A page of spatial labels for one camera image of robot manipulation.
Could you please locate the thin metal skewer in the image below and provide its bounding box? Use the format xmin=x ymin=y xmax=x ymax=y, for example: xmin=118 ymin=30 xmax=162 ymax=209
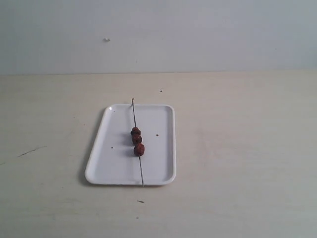
xmin=131 ymin=98 xmax=145 ymax=186

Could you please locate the white rectangular plastic tray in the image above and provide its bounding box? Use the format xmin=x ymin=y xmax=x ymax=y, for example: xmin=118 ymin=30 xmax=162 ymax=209
xmin=85 ymin=104 xmax=176 ymax=186

